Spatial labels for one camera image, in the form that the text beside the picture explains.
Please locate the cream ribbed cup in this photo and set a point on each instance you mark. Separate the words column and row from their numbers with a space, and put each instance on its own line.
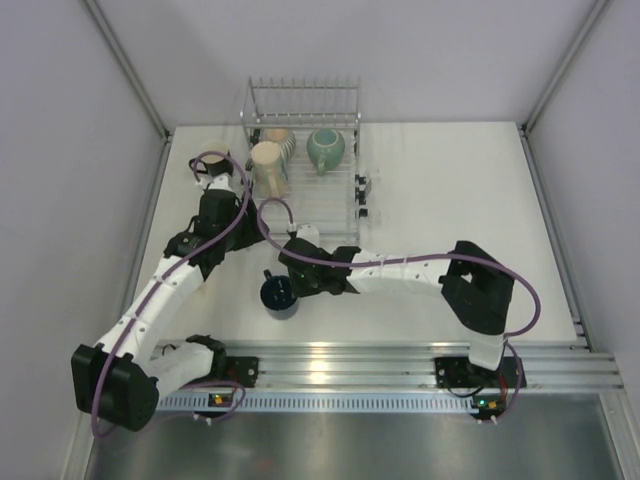
column 284, row 138

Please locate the aluminium mounting rail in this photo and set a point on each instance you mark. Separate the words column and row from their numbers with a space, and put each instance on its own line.
column 411, row 366

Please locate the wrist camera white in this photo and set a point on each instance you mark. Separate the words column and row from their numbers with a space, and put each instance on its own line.
column 221, row 182
column 305, row 231

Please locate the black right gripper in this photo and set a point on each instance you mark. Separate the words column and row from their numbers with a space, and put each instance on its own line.
column 301, row 290

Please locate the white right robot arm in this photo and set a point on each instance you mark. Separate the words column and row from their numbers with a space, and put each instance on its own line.
column 463, row 295

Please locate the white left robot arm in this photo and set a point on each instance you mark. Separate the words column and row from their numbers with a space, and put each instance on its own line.
column 118, row 380

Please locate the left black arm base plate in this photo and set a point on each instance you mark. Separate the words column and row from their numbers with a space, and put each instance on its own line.
column 240, row 369

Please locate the tall cream painted mug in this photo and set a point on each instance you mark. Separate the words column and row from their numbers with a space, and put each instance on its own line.
column 269, row 169

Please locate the black mug cream interior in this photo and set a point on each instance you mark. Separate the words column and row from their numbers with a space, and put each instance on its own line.
column 214, row 162

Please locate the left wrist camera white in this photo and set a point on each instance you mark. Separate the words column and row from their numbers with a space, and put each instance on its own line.
column 221, row 182

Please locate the dark blue mug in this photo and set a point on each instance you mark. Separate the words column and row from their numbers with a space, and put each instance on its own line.
column 277, row 296

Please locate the green ceramic mug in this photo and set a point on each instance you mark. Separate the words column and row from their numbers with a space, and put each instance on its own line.
column 325, row 149

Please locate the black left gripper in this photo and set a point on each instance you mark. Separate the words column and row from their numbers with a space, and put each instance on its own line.
column 236, row 208

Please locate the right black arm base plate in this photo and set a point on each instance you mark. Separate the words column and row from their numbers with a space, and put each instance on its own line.
column 461, row 378

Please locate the grey slotted cable duct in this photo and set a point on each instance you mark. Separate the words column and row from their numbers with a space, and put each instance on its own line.
column 269, row 402

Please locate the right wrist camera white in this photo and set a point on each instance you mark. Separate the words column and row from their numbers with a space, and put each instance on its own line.
column 305, row 231

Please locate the clear acrylic dish rack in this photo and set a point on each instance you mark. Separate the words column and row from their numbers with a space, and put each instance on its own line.
column 337, row 203

